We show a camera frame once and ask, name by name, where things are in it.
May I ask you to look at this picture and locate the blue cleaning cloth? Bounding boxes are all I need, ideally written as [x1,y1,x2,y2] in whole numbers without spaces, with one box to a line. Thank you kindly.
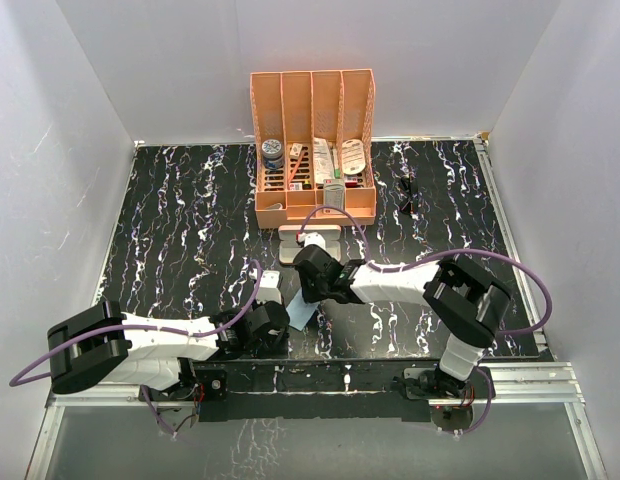
[286,290,319,331]

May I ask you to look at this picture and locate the pink glasses case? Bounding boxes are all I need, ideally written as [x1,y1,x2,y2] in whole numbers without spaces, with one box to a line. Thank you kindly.
[278,225,342,266]

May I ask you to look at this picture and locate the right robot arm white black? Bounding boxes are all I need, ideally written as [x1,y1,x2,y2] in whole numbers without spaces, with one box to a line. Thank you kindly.
[292,245,512,398]

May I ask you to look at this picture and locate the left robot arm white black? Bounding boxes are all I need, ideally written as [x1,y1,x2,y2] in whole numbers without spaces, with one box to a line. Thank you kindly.
[47,301,290,399]

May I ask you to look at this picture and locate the black sunglasses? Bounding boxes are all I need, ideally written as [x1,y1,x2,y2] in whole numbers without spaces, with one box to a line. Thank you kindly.
[399,175,419,215]

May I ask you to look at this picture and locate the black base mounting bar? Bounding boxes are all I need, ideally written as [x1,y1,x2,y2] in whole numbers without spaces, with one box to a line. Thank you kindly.
[137,359,495,425]

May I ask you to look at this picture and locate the grey white small box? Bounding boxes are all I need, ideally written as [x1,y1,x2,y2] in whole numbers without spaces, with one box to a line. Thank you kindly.
[323,179,345,214]

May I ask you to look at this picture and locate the red pencil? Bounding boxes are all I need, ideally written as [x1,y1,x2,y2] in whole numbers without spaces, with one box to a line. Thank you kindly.
[289,148,307,185]

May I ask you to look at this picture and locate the white tube package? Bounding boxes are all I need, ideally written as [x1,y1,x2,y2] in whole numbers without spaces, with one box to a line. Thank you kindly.
[313,137,333,184]

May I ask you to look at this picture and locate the oval beige tag package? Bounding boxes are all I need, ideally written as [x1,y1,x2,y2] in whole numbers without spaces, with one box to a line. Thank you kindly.
[341,139,366,175]

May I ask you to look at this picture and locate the small white card box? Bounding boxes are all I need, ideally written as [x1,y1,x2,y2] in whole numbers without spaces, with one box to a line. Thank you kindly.
[289,143,303,159]

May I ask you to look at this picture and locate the blue white round tin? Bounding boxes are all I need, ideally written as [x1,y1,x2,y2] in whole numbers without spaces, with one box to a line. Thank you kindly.
[261,138,285,170]

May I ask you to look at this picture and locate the orange desk organizer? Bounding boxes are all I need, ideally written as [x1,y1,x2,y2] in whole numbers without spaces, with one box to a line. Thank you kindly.
[250,69,377,229]

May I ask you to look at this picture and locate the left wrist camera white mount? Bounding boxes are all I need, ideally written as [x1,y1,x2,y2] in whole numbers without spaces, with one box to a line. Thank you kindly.
[255,270,283,304]

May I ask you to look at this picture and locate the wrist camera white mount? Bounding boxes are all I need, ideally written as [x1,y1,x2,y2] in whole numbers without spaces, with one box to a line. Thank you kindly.
[296,231,326,250]
[255,270,283,304]

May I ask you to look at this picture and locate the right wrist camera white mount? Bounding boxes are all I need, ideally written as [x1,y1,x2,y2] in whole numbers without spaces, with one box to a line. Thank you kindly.
[296,231,326,250]

